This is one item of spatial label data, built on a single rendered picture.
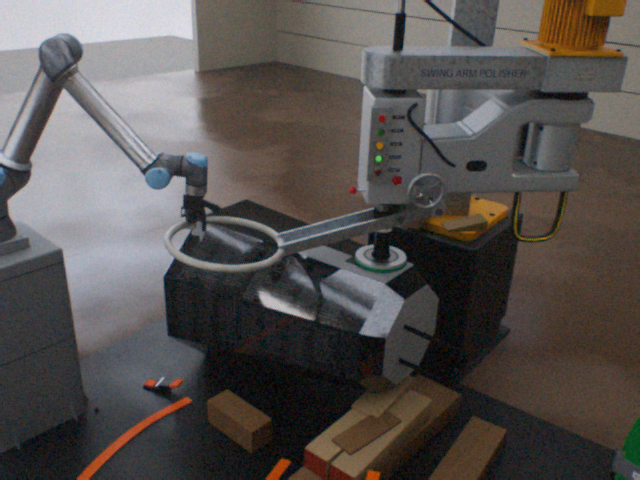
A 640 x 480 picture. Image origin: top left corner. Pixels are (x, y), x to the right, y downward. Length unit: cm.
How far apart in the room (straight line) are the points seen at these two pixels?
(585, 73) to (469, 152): 49
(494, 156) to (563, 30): 50
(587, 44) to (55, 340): 242
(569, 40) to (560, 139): 37
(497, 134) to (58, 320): 195
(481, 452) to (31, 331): 193
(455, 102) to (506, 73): 64
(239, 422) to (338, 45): 837
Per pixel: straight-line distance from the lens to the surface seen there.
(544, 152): 278
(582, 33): 267
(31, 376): 312
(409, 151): 255
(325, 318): 270
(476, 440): 304
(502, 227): 347
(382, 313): 264
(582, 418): 351
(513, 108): 266
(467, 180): 267
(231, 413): 303
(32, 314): 298
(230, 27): 1108
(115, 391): 344
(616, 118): 855
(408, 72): 248
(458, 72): 253
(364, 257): 279
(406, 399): 300
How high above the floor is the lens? 207
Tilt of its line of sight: 26 degrees down
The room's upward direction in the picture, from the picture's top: 2 degrees clockwise
